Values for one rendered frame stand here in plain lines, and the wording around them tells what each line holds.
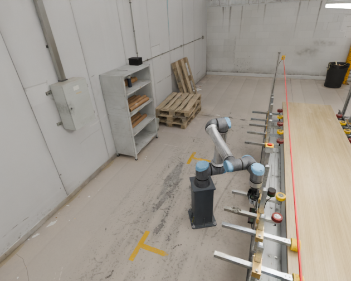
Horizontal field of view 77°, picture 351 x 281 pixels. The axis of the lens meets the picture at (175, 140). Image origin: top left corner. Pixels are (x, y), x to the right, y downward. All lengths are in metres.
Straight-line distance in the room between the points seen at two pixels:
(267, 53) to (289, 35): 0.85
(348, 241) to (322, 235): 0.16
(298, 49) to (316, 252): 7.97
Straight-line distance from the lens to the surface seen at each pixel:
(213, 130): 1.98
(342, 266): 1.91
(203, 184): 2.54
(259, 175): 1.64
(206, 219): 2.92
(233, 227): 1.78
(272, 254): 2.13
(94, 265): 2.90
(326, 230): 2.06
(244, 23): 9.20
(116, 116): 3.88
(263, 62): 9.30
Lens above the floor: 2.34
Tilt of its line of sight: 30 degrees down
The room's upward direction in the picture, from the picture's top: 4 degrees counter-clockwise
